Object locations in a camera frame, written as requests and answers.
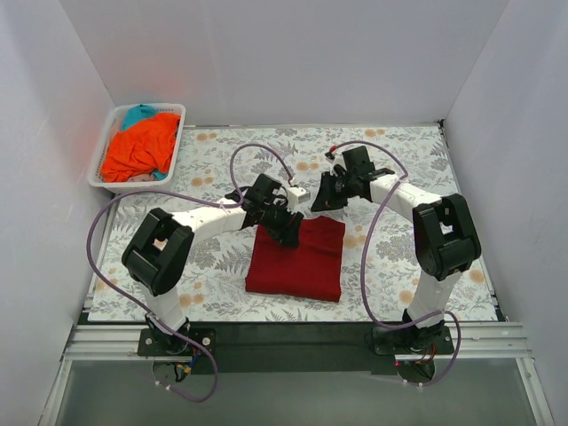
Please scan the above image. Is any dark red t-shirt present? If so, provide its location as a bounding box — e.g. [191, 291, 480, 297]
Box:
[245, 217, 345, 303]

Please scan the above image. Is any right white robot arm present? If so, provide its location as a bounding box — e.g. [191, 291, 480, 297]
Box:
[311, 141, 481, 355]

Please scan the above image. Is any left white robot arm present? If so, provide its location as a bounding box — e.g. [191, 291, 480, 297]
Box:
[122, 174, 310, 355]

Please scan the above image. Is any floral patterned table mat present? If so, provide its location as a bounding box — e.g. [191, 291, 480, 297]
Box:
[87, 125, 507, 323]

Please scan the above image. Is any pink garment in basket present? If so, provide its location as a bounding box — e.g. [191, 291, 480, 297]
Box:
[128, 173, 156, 183]

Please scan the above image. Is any orange t-shirt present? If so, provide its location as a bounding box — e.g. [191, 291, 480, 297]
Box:
[100, 113, 181, 183]

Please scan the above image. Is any white plastic laundry basket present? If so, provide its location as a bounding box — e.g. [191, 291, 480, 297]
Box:
[88, 103, 185, 193]

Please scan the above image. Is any teal t-shirt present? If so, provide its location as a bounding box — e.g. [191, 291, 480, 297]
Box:
[121, 104, 157, 131]

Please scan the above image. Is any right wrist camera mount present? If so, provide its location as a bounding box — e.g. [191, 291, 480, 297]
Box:
[325, 150, 347, 177]

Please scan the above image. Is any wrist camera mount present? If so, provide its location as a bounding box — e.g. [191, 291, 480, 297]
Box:
[325, 150, 347, 177]
[284, 185, 311, 210]

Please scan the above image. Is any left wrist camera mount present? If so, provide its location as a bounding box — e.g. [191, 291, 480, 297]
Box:
[284, 185, 311, 210]

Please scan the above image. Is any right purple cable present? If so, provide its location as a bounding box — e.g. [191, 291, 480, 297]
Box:
[326, 139, 462, 388]

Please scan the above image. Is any purple cable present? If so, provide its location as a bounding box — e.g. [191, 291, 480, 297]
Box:
[85, 144, 296, 404]
[326, 139, 462, 388]

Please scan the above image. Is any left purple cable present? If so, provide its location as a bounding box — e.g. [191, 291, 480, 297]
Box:
[85, 144, 296, 404]

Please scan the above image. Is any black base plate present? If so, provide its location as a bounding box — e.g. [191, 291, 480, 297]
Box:
[136, 322, 458, 376]

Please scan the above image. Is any aluminium frame rail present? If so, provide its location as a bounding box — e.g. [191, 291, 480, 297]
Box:
[64, 321, 533, 360]

